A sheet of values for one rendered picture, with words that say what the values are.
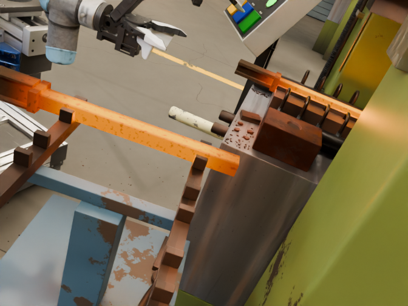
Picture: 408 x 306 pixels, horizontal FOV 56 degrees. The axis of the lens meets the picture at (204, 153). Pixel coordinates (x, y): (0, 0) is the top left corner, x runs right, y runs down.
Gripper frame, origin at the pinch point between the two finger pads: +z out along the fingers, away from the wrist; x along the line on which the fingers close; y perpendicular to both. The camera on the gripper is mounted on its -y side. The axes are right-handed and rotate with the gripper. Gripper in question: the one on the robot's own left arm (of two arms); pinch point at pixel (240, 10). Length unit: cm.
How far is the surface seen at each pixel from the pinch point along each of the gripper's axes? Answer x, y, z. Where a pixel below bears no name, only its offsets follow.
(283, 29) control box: -7.0, 6.5, 11.9
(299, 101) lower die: -53, -2, 5
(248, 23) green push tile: -1.7, -0.8, 4.6
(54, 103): -72, -28, -36
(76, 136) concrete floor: 65, -112, 12
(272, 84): -48.1, -4.2, 0.2
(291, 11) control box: -7.0, 11.8, 9.1
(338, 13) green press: 392, 92, 247
